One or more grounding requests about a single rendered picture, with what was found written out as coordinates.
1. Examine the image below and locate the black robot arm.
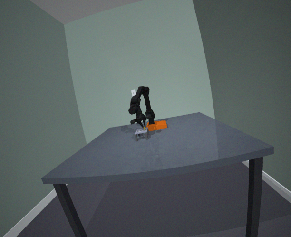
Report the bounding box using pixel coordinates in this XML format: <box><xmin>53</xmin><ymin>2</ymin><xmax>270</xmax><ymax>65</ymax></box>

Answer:
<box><xmin>128</xmin><ymin>86</ymin><xmax>155</xmax><ymax>125</ymax></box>

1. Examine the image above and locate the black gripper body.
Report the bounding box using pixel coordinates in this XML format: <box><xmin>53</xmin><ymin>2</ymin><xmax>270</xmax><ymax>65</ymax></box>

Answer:
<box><xmin>130</xmin><ymin>111</ymin><xmax>152</xmax><ymax>124</ymax></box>

